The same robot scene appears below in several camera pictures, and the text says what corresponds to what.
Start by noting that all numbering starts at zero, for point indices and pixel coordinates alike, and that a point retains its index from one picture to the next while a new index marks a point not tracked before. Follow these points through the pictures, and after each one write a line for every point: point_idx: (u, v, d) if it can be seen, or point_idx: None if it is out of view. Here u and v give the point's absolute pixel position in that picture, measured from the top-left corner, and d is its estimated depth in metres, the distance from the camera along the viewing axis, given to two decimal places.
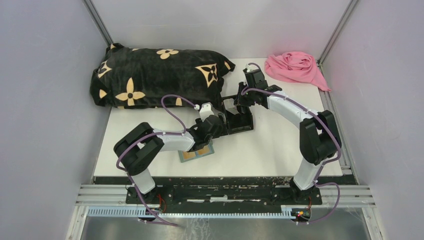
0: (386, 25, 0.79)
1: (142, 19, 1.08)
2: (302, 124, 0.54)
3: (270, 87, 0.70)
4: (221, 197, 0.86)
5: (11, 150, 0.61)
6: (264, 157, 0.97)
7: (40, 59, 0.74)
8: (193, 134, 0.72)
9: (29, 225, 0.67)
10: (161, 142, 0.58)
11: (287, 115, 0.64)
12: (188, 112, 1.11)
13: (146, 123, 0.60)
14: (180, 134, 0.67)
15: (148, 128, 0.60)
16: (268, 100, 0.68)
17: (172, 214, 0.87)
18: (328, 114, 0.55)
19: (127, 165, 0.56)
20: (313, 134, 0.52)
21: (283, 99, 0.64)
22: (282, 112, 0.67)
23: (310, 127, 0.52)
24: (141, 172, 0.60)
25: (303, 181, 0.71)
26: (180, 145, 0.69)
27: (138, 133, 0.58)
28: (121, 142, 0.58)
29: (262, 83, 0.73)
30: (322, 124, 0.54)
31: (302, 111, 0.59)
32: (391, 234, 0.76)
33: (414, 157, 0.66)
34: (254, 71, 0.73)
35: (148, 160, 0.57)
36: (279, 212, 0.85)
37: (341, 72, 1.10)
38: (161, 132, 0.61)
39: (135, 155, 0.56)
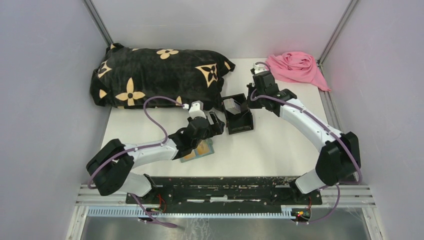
0: (386, 25, 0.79)
1: (141, 19, 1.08)
2: (325, 148, 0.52)
3: (284, 93, 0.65)
4: (221, 197, 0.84)
5: (11, 150, 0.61)
6: (264, 158, 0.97)
7: (41, 58, 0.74)
8: (178, 139, 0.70)
9: (29, 224, 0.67)
10: (132, 160, 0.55)
11: (303, 129, 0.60)
12: (177, 111, 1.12)
13: (117, 140, 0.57)
14: (159, 144, 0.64)
15: (119, 145, 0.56)
16: (281, 109, 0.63)
17: (172, 214, 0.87)
18: (352, 136, 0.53)
19: (98, 185, 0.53)
20: (335, 159, 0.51)
21: (300, 111, 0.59)
22: (295, 124, 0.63)
23: (333, 152, 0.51)
24: (116, 191, 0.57)
25: (306, 185, 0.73)
26: (160, 156, 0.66)
27: (108, 151, 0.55)
28: (93, 161, 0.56)
29: (272, 87, 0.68)
30: (345, 148, 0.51)
31: (323, 131, 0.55)
32: (391, 235, 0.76)
33: (414, 157, 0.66)
34: (264, 74, 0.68)
35: (120, 179, 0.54)
36: (279, 212, 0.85)
37: (341, 72, 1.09)
38: (133, 148, 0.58)
39: (105, 175, 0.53)
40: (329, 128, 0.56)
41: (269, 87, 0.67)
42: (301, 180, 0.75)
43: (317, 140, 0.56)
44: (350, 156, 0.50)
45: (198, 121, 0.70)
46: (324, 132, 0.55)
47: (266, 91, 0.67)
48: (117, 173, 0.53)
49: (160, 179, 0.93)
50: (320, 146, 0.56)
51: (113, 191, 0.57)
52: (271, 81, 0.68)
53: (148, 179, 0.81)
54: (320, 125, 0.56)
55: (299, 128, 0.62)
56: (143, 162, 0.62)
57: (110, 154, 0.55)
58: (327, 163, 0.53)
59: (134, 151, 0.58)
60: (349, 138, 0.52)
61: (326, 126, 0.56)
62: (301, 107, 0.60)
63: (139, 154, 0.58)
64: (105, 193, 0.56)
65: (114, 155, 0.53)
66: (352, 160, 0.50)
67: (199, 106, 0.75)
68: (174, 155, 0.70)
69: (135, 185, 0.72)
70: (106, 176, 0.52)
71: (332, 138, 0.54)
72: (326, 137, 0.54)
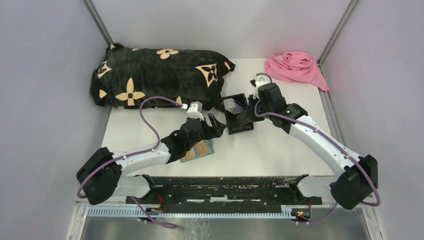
0: (386, 25, 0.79)
1: (141, 19, 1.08)
2: (345, 175, 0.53)
3: (296, 110, 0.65)
4: (221, 197, 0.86)
5: (11, 150, 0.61)
6: (265, 158, 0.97)
7: (41, 58, 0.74)
8: (171, 142, 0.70)
9: (29, 225, 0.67)
10: (119, 169, 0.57)
11: (317, 149, 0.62)
12: (176, 111, 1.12)
13: (106, 148, 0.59)
14: (150, 150, 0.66)
15: (107, 154, 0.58)
16: (292, 127, 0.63)
17: (172, 214, 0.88)
18: (371, 161, 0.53)
19: (88, 193, 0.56)
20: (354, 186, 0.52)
21: (314, 130, 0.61)
22: (308, 143, 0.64)
23: (353, 179, 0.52)
24: (106, 197, 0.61)
25: (312, 191, 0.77)
26: (153, 161, 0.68)
27: (97, 160, 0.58)
28: (83, 169, 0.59)
29: (280, 102, 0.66)
30: (364, 174, 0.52)
31: (341, 154, 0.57)
32: (391, 235, 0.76)
33: (414, 157, 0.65)
34: (270, 88, 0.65)
35: (108, 187, 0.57)
36: (279, 212, 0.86)
37: (341, 72, 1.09)
38: (122, 156, 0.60)
39: (94, 184, 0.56)
40: (346, 151, 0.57)
41: (277, 102, 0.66)
42: (306, 185, 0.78)
43: (333, 162, 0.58)
44: (370, 183, 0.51)
45: (191, 123, 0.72)
46: (342, 155, 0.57)
47: (274, 106, 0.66)
48: (105, 182, 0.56)
49: (160, 179, 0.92)
50: (337, 169, 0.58)
51: (103, 197, 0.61)
52: (278, 95, 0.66)
53: (147, 179, 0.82)
54: (338, 147, 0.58)
55: (311, 147, 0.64)
56: (134, 169, 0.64)
57: (98, 163, 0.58)
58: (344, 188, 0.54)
59: (122, 159, 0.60)
60: (368, 163, 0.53)
61: (343, 148, 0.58)
62: (314, 126, 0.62)
63: (128, 162, 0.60)
64: (96, 199, 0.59)
65: (101, 165, 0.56)
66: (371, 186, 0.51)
67: (198, 107, 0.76)
68: (168, 159, 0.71)
69: (130, 187, 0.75)
70: (95, 185, 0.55)
71: (350, 163, 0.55)
72: (345, 162, 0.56)
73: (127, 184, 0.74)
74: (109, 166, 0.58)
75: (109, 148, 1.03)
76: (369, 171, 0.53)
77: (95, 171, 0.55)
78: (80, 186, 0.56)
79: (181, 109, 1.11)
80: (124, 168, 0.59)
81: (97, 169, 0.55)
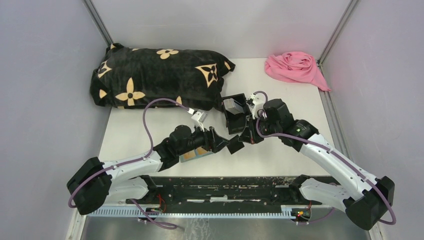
0: (386, 25, 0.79)
1: (141, 19, 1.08)
2: (365, 201, 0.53)
3: (306, 129, 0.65)
4: (221, 197, 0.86)
5: (11, 150, 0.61)
6: (265, 159, 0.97)
7: (41, 57, 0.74)
8: (163, 149, 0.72)
9: (29, 225, 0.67)
10: (109, 179, 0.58)
11: (331, 170, 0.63)
12: (177, 111, 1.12)
13: (96, 159, 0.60)
14: (141, 159, 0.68)
15: (97, 164, 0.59)
16: (304, 147, 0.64)
17: (172, 214, 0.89)
18: (388, 183, 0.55)
19: (78, 204, 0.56)
20: (374, 211, 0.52)
21: (328, 151, 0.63)
22: (321, 163, 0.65)
23: (373, 205, 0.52)
24: (96, 208, 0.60)
25: (315, 196, 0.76)
26: (145, 170, 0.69)
27: (87, 170, 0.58)
28: (73, 180, 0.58)
29: (287, 118, 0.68)
30: (383, 198, 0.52)
31: (358, 177, 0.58)
32: (391, 234, 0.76)
33: (413, 157, 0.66)
34: (277, 106, 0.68)
35: (98, 198, 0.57)
36: (279, 212, 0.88)
37: (341, 72, 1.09)
38: (112, 166, 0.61)
39: (83, 196, 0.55)
40: (363, 174, 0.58)
41: (284, 119, 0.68)
42: (311, 189, 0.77)
43: (350, 185, 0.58)
44: (386, 204, 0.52)
45: (180, 130, 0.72)
46: (360, 179, 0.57)
47: (281, 124, 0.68)
48: (95, 192, 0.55)
49: (160, 179, 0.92)
50: (353, 192, 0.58)
51: (93, 209, 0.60)
52: (285, 113, 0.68)
53: (146, 180, 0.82)
54: (353, 170, 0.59)
55: (325, 168, 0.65)
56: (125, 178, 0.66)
57: (89, 173, 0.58)
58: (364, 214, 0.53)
59: (113, 169, 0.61)
60: (386, 185, 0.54)
61: (359, 171, 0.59)
62: (327, 146, 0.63)
63: (118, 172, 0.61)
64: (85, 211, 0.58)
65: (92, 175, 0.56)
66: (390, 209, 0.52)
67: (201, 117, 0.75)
68: (160, 167, 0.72)
69: (127, 192, 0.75)
70: (85, 195, 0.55)
71: (369, 186, 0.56)
72: (362, 186, 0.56)
73: (121, 190, 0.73)
74: (100, 176, 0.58)
75: (108, 148, 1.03)
76: (387, 194, 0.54)
77: (86, 181, 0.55)
78: (70, 196, 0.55)
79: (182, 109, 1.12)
80: (114, 178, 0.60)
81: (88, 179, 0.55)
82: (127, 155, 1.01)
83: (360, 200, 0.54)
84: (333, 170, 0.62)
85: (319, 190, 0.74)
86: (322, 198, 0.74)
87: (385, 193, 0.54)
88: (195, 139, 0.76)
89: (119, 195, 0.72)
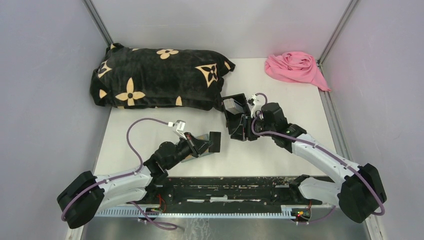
0: (387, 24, 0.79)
1: (141, 18, 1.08)
2: (346, 184, 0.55)
3: (294, 130, 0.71)
4: (221, 197, 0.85)
5: (10, 150, 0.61)
6: (265, 160, 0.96)
7: (41, 57, 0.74)
8: (152, 166, 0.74)
9: (29, 225, 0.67)
10: (102, 194, 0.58)
11: (319, 163, 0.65)
12: (175, 110, 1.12)
13: (90, 172, 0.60)
14: (132, 174, 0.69)
15: (90, 178, 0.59)
16: (293, 145, 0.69)
17: (172, 214, 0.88)
18: (369, 169, 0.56)
19: (67, 218, 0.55)
20: (358, 196, 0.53)
21: (313, 146, 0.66)
22: (310, 159, 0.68)
23: (355, 188, 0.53)
24: (86, 222, 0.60)
25: (313, 195, 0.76)
26: (134, 185, 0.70)
27: (79, 184, 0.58)
28: (64, 193, 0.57)
29: (282, 121, 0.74)
30: (363, 179, 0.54)
31: (341, 166, 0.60)
32: (391, 234, 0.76)
33: (413, 157, 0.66)
34: (274, 110, 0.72)
35: (89, 212, 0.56)
36: (279, 212, 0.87)
37: (341, 71, 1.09)
38: (104, 180, 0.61)
39: (74, 210, 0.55)
40: (345, 162, 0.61)
41: (277, 121, 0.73)
42: (310, 187, 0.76)
43: (336, 175, 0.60)
44: (370, 188, 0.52)
45: (164, 147, 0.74)
46: (342, 167, 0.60)
47: (276, 126, 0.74)
48: (87, 206, 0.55)
49: None
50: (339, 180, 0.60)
51: (83, 222, 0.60)
52: (279, 116, 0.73)
53: None
54: (336, 159, 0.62)
55: (314, 162, 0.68)
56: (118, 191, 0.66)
57: (81, 187, 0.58)
58: (351, 201, 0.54)
59: (105, 184, 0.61)
60: (369, 172, 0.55)
61: (342, 159, 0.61)
62: (313, 141, 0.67)
63: (110, 185, 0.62)
64: (75, 224, 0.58)
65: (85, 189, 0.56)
66: (374, 195, 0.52)
67: (181, 127, 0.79)
68: (149, 182, 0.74)
69: (123, 198, 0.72)
70: (77, 209, 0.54)
71: (350, 173, 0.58)
72: (345, 173, 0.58)
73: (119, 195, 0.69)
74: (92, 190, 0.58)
75: (108, 149, 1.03)
76: (371, 181, 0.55)
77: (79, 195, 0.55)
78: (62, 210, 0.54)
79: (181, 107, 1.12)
80: (106, 191, 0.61)
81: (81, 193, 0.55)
82: (127, 155, 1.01)
83: (344, 186, 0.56)
84: (320, 163, 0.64)
85: (317, 187, 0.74)
86: (319, 195, 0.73)
87: (369, 180, 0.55)
88: (182, 150, 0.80)
89: (113, 201, 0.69)
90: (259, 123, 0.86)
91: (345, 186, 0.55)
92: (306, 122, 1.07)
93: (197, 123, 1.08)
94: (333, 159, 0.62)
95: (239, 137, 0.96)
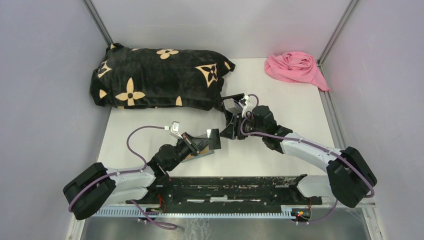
0: (387, 24, 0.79)
1: (141, 19, 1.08)
2: (331, 168, 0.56)
3: (281, 131, 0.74)
4: (221, 197, 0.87)
5: (11, 150, 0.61)
6: (265, 160, 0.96)
7: (41, 58, 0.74)
8: (153, 168, 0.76)
9: (29, 225, 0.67)
10: (112, 184, 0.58)
11: (305, 156, 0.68)
12: (175, 110, 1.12)
13: (100, 164, 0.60)
14: (138, 171, 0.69)
15: (101, 169, 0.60)
16: (282, 144, 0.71)
17: (172, 214, 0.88)
18: (351, 151, 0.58)
19: (77, 207, 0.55)
20: (344, 178, 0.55)
21: (298, 141, 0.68)
22: (298, 154, 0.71)
23: (340, 171, 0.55)
24: (93, 213, 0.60)
25: (311, 193, 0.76)
26: (138, 182, 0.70)
27: (90, 174, 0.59)
28: (73, 184, 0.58)
29: (272, 123, 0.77)
30: (347, 163, 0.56)
31: (323, 153, 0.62)
32: (391, 234, 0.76)
33: (413, 157, 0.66)
34: (265, 114, 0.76)
35: (100, 202, 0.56)
36: (279, 212, 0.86)
37: (341, 71, 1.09)
38: (115, 172, 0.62)
39: (85, 199, 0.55)
40: (328, 148, 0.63)
41: (268, 125, 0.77)
42: (305, 185, 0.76)
43: (322, 162, 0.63)
44: (355, 170, 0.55)
45: (164, 150, 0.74)
46: (325, 153, 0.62)
47: (266, 127, 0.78)
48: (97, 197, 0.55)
49: None
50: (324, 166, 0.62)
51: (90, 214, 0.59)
52: (270, 120, 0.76)
53: None
54: (319, 148, 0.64)
55: (301, 156, 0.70)
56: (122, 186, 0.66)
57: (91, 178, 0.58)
58: (342, 186, 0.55)
59: (115, 176, 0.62)
60: (350, 154, 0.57)
61: (325, 147, 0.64)
62: (298, 137, 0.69)
63: (120, 179, 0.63)
64: (82, 215, 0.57)
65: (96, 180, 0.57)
66: (360, 176, 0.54)
67: (176, 128, 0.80)
68: (152, 181, 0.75)
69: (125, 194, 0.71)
70: (86, 200, 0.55)
71: (334, 157, 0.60)
72: (328, 158, 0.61)
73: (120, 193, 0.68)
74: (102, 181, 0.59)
75: (108, 149, 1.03)
76: (354, 162, 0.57)
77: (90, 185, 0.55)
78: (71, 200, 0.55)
79: (181, 107, 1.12)
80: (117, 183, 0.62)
81: (92, 183, 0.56)
82: (127, 155, 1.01)
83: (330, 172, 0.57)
84: (306, 154, 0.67)
85: (311, 181, 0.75)
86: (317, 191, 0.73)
87: (352, 162, 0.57)
88: (181, 151, 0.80)
89: (116, 197, 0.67)
90: (249, 124, 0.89)
91: (330, 171, 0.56)
92: (306, 122, 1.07)
93: (199, 123, 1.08)
94: (316, 149, 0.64)
95: (228, 135, 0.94)
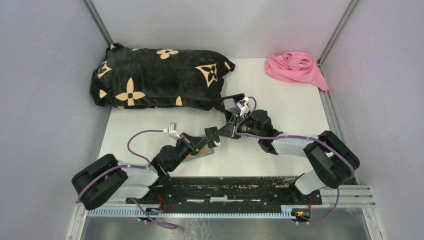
0: (387, 24, 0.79)
1: (141, 19, 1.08)
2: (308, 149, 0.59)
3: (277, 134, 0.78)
4: (221, 197, 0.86)
5: (10, 151, 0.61)
6: (264, 161, 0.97)
7: (41, 58, 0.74)
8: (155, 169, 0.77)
9: (29, 225, 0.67)
10: (124, 175, 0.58)
11: (296, 150, 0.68)
12: (175, 110, 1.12)
13: (112, 155, 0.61)
14: (145, 168, 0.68)
15: (112, 161, 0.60)
16: (274, 144, 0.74)
17: (173, 214, 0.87)
18: (328, 134, 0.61)
19: (87, 197, 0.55)
20: (320, 157, 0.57)
21: (285, 137, 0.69)
22: (291, 150, 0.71)
23: (315, 150, 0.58)
24: (101, 204, 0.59)
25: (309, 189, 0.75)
26: (144, 178, 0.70)
27: (101, 165, 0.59)
28: (84, 173, 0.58)
29: (269, 127, 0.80)
30: (325, 145, 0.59)
31: (303, 139, 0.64)
32: (391, 234, 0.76)
33: (413, 157, 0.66)
34: (263, 120, 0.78)
35: (110, 192, 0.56)
36: (279, 212, 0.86)
37: (341, 71, 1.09)
38: (126, 165, 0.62)
39: (96, 188, 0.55)
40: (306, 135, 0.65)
41: (265, 129, 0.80)
42: (302, 182, 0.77)
43: None
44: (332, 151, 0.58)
45: (165, 151, 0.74)
46: (304, 140, 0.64)
47: (262, 130, 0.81)
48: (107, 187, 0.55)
49: None
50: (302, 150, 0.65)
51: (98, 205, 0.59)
52: (268, 125, 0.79)
53: None
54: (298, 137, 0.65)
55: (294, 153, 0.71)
56: (128, 181, 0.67)
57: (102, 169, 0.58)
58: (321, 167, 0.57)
59: (126, 168, 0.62)
60: (326, 135, 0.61)
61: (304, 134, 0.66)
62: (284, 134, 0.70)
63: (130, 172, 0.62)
64: (91, 206, 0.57)
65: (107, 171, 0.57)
66: (338, 157, 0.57)
67: (173, 127, 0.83)
68: (154, 180, 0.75)
69: (128, 190, 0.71)
70: (97, 190, 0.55)
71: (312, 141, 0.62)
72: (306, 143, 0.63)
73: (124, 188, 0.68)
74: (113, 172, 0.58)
75: (108, 149, 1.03)
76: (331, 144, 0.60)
77: (101, 175, 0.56)
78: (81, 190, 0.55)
79: (181, 107, 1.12)
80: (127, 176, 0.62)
81: (104, 173, 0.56)
82: (127, 155, 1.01)
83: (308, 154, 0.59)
84: (293, 147, 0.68)
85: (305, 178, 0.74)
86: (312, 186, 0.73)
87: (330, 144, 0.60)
88: (181, 151, 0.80)
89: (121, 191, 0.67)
90: (246, 124, 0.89)
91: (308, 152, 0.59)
92: (306, 122, 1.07)
93: (199, 123, 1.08)
94: (297, 138, 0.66)
95: (224, 134, 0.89)
